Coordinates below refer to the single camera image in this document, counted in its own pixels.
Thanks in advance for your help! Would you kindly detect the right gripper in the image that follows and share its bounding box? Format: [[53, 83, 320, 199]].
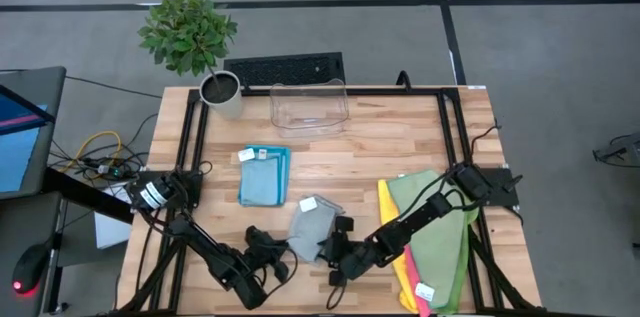
[[317, 215, 376, 287]]

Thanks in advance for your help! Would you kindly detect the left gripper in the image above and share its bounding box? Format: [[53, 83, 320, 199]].
[[243, 225, 295, 284]]

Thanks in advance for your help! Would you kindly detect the grey waffle microfiber towel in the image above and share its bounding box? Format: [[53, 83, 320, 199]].
[[287, 194, 346, 264]]

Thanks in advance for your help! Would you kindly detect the light blue teal-edged towel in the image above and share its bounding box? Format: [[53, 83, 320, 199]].
[[237, 145, 290, 207]]

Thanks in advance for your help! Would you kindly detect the bright blue microfiber towel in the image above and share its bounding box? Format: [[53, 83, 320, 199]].
[[243, 145, 293, 207]]

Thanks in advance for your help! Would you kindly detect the pink microfiber towel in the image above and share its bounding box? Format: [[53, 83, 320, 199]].
[[402, 244, 434, 317]]

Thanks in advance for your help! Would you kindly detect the sage green microfiber towel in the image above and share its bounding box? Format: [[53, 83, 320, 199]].
[[387, 170, 471, 310]]

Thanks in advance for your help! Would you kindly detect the yellow microfiber towel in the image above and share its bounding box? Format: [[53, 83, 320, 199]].
[[376, 179, 420, 315]]

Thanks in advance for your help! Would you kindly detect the clear plastic bin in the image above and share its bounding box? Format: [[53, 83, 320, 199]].
[[269, 79, 350, 139]]

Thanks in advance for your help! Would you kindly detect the white paper sheet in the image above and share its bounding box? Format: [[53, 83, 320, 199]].
[[93, 181, 134, 250]]

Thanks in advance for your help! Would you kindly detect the black mesh computer case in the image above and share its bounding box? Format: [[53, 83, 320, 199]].
[[223, 51, 346, 87]]

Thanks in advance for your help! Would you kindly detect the green plant in white pot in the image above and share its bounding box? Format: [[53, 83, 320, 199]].
[[137, 0, 245, 121]]

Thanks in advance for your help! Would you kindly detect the black computer mouse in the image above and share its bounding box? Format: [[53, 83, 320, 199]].
[[10, 242, 50, 298]]

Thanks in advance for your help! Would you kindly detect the black side desk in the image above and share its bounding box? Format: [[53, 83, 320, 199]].
[[0, 166, 135, 317]]

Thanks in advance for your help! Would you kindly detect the dark monitor with blue screen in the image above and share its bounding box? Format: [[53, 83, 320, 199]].
[[0, 66, 67, 201]]

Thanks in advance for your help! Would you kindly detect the grey metal stand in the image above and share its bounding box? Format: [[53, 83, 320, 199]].
[[592, 132, 640, 168]]

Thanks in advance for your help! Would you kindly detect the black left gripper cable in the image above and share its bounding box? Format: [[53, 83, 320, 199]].
[[259, 244, 300, 299]]

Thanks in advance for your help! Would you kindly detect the black aluminium table frame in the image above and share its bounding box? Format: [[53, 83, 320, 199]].
[[112, 85, 547, 316]]

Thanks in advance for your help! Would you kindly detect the yellow cable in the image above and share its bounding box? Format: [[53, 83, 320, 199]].
[[59, 129, 124, 174]]

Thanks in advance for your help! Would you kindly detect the black floor cable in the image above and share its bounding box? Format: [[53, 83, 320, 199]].
[[64, 75, 164, 101]]

